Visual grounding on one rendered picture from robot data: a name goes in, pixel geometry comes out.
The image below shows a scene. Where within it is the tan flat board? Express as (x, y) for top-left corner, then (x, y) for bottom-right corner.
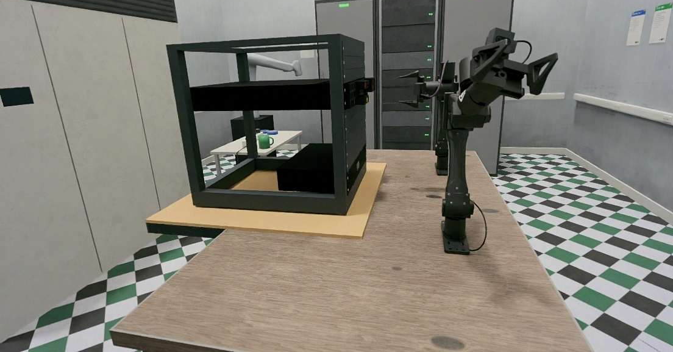
(145, 162), (386, 240)

